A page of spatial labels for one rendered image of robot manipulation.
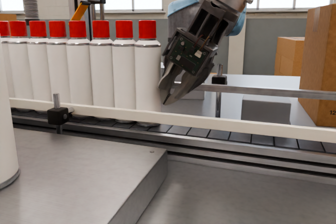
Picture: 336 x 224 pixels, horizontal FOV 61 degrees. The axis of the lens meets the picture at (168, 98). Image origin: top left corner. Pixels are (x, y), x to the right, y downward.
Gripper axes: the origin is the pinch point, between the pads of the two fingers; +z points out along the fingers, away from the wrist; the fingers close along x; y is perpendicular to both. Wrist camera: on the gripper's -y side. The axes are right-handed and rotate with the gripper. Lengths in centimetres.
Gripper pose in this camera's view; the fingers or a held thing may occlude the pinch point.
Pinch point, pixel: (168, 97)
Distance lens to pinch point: 57.6
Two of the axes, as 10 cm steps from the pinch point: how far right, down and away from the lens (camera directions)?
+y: -3.1, 2.3, -9.2
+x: 8.2, 5.5, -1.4
